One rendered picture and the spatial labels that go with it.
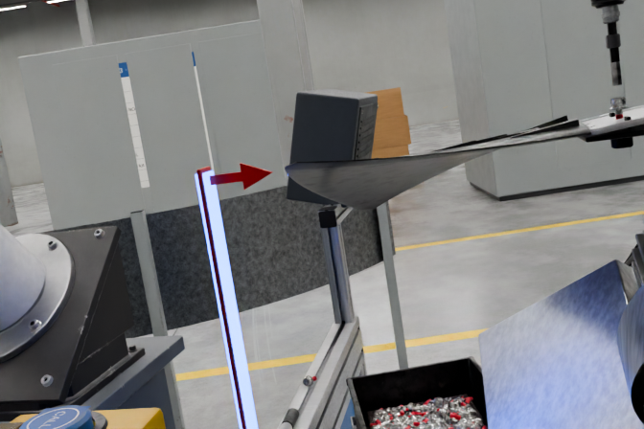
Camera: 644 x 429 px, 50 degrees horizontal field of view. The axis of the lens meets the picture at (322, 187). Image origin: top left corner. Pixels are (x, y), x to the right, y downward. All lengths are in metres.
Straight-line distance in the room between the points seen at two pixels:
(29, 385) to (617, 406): 0.62
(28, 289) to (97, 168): 6.04
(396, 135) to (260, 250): 6.37
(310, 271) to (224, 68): 4.29
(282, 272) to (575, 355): 1.97
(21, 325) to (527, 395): 0.60
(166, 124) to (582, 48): 3.98
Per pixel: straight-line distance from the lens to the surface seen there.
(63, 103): 7.00
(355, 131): 1.16
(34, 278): 0.92
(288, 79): 4.86
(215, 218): 0.62
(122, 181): 6.88
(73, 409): 0.44
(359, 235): 2.70
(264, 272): 2.45
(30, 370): 0.89
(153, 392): 0.99
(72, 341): 0.87
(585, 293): 0.58
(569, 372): 0.56
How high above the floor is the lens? 1.24
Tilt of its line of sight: 7 degrees down
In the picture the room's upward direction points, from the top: 9 degrees counter-clockwise
